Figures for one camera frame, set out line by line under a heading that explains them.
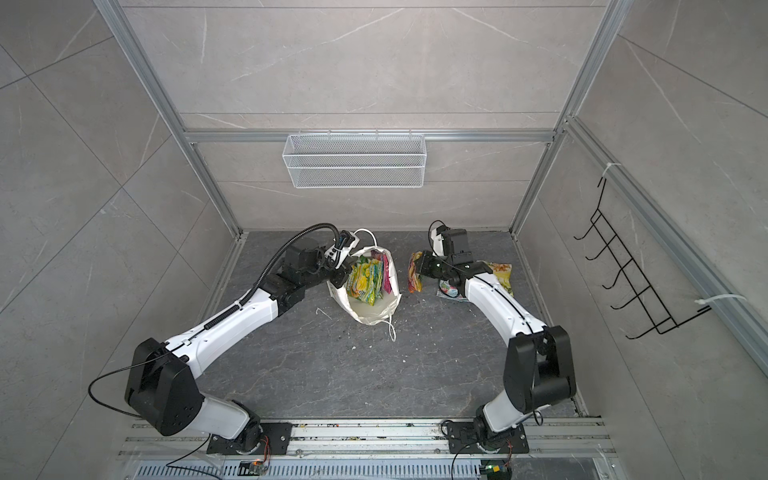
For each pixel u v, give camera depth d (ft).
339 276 2.33
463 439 2.39
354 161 3.29
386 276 3.02
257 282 1.91
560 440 2.46
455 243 2.18
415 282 2.76
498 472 2.30
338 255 2.18
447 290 3.31
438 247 2.60
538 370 1.46
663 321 1.90
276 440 2.40
